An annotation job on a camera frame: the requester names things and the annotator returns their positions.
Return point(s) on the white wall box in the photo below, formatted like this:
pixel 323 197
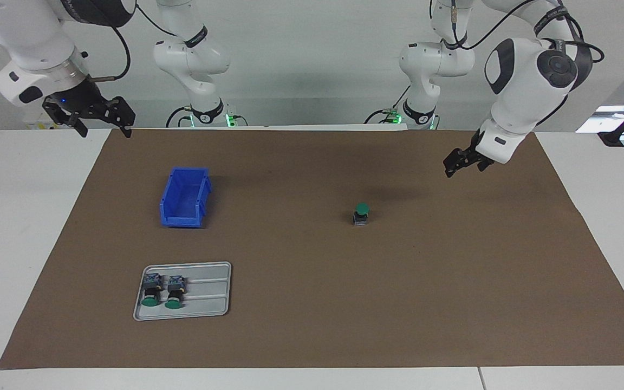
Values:
pixel 36 126

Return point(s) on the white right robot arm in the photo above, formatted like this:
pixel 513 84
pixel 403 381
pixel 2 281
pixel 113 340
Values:
pixel 30 43

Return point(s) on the brown table mat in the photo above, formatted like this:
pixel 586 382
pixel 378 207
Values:
pixel 312 298

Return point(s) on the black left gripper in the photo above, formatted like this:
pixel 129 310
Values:
pixel 474 150

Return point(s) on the blue plastic storage bin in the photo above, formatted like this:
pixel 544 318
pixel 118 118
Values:
pixel 182 200

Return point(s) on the silver metal tray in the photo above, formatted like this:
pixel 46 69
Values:
pixel 209 303

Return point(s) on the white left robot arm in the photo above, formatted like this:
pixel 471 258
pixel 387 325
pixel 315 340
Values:
pixel 523 81

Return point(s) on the white background machine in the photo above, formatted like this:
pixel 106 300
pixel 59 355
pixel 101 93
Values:
pixel 599 115

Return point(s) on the green mushroom push button switch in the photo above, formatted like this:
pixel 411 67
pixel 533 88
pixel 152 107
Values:
pixel 152 290
pixel 362 212
pixel 174 290

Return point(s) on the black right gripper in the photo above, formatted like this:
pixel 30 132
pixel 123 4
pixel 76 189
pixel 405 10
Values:
pixel 82 103

